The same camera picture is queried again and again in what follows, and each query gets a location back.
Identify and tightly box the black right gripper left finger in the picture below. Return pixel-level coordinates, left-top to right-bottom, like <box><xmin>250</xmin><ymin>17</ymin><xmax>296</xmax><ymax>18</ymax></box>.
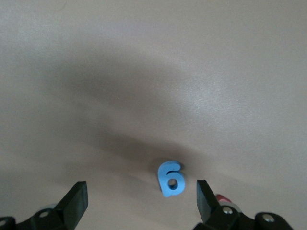
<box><xmin>0</xmin><ymin>181</ymin><xmax>89</xmax><ymax>230</ymax></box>

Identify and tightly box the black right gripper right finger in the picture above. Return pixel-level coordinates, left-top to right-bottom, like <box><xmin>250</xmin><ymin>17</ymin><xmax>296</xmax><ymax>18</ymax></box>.
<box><xmin>191</xmin><ymin>180</ymin><xmax>292</xmax><ymax>230</ymax></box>

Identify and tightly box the blue foam number 6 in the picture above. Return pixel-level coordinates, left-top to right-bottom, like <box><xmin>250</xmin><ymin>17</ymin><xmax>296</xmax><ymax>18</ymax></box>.
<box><xmin>157</xmin><ymin>161</ymin><xmax>187</xmax><ymax>198</ymax></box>

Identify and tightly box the red foam letter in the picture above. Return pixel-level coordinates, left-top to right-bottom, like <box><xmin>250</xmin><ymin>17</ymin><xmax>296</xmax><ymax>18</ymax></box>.
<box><xmin>215</xmin><ymin>194</ymin><xmax>231</xmax><ymax>204</ymax></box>

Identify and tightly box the brown table cover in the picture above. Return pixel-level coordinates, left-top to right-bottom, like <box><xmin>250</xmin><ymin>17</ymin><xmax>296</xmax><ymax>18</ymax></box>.
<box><xmin>0</xmin><ymin>0</ymin><xmax>307</xmax><ymax>230</ymax></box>

